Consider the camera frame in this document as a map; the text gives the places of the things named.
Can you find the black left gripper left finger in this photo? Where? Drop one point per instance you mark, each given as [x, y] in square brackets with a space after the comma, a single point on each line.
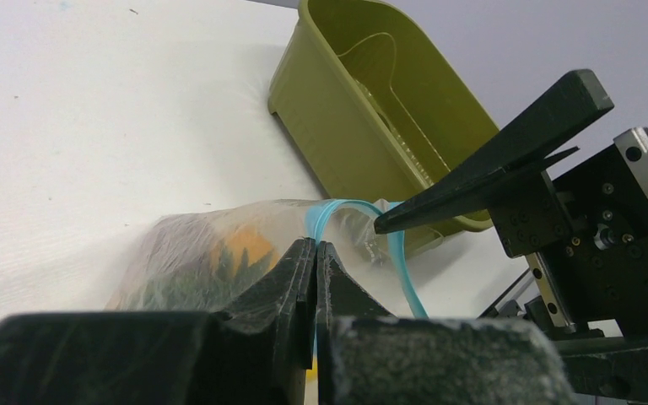
[256, 350]

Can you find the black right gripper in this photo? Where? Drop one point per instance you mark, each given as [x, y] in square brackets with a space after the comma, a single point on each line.
[585, 234]

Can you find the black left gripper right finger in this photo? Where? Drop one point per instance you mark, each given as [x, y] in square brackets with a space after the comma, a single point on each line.
[366, 356]

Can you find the clear zip top bag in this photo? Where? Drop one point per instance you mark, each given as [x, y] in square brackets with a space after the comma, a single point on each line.
[202, 261]

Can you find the olive green plastic basket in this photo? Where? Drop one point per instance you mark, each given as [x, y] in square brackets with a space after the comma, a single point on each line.
[370, 102]

